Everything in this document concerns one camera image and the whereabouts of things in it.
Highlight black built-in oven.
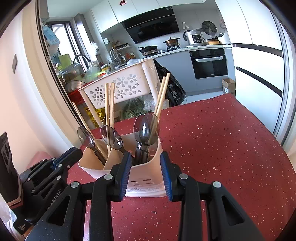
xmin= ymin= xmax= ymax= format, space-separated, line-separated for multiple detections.
xmin=189 ymin=48 xmax=228 ymax=79

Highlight steel bowl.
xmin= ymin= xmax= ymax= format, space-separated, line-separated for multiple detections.
xmin=65 ymin=80 xmax=86 ymax=93

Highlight gold foil package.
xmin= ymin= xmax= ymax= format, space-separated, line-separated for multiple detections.
xmin=83 ymin=106 xmax=106 ymax=129

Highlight white perforated basket cart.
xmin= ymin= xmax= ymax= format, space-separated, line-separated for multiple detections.
xmin=79 ymin=58 xmax=161 ymax=126

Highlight white upper kitchen cabinets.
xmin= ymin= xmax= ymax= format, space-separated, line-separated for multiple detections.
xmin=91 ymin=0 xmax=205 ymax=33

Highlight black wall switch plate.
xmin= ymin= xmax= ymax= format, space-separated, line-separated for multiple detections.
xmin=12 ymin=54 xmax=18 ymax=74

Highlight bamboo chopstick blue tip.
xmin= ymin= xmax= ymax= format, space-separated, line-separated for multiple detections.
xmin=104 ymin=82 xmax=112 ymax=155

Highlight red basket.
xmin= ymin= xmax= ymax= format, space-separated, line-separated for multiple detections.
xmin=68 ymin=89 xmax=85 ymax=105

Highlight brown cooking pot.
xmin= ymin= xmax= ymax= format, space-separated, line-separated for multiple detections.
xmin=164 ymin=37 xmax=180 ymax=48

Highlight pink plastic stool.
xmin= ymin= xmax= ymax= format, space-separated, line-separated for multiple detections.
xmin=26 ymin=151 xmax=52 ymax=169

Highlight black range hood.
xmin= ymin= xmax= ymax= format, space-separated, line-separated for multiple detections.
xmin=121 ymin=6 xmax=179 ymax=44

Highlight silver rice cooker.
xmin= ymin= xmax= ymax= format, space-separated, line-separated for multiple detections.
xmin=183 ymin=29 xmax=204 ymax=46

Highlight white refrigerator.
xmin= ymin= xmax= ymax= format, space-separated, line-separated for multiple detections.
xmin=216 ymin=1 xmax=287 ymax=142

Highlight cardboard box on floor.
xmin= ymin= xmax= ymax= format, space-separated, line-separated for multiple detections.
xmin=222 ymin=78 xmax=236 ymax=96

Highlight black wok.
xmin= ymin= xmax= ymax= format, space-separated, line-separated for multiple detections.
xmin=138 ymin=46 xmax=159 ymax=57

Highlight plain bamboo chopstick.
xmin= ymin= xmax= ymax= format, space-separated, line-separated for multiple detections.
xmin=147 ymin=73 xmax=171 ymax=145

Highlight dark spoon with long handle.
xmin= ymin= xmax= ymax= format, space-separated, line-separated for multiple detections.
xmin=142 ymin=113 xmax=159 ymax=163

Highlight white plastic utensil holder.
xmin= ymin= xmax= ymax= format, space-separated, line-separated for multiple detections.
xmin=78 ymin=134 xmax=166 ymax=198

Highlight black garbage bag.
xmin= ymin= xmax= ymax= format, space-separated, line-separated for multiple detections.
xmin=154 ymin=59 xmax=186 ymax=107

